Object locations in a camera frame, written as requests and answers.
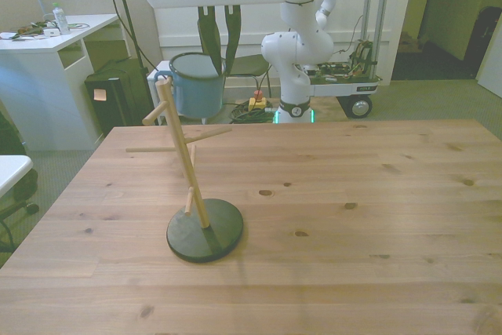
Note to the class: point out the blue enamel mug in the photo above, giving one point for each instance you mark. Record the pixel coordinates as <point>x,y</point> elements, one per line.
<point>196,92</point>

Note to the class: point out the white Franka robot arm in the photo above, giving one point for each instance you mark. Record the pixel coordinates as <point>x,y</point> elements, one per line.
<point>294,52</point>

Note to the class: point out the wooden mug tree black base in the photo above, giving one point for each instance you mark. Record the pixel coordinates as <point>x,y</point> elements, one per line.
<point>206,242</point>

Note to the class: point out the dark plastic chair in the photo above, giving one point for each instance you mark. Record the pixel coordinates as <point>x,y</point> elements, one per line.
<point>251,64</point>

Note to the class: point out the white square stool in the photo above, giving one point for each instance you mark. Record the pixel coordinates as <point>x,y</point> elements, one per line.
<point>161,65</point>

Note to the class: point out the yellow emergency stop button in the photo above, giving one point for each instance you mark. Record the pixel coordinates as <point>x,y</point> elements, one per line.
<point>257,101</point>

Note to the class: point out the black box with orange sticker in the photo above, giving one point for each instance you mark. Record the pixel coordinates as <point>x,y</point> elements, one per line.
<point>117,103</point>

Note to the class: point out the clear plastic bottle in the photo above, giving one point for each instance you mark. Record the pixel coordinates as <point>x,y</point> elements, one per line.
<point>62,21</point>

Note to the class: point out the small white box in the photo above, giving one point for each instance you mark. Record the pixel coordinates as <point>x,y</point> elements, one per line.
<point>50,31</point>

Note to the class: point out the white desk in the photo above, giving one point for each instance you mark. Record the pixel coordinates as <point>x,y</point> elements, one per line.
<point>39,88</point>

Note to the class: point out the white rounded table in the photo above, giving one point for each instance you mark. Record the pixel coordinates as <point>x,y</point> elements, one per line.
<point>12,170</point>

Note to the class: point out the black camera stand pole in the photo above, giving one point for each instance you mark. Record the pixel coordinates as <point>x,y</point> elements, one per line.
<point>127,13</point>

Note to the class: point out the wheeled robot cart with frame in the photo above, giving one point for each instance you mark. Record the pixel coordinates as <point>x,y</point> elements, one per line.
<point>353,89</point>

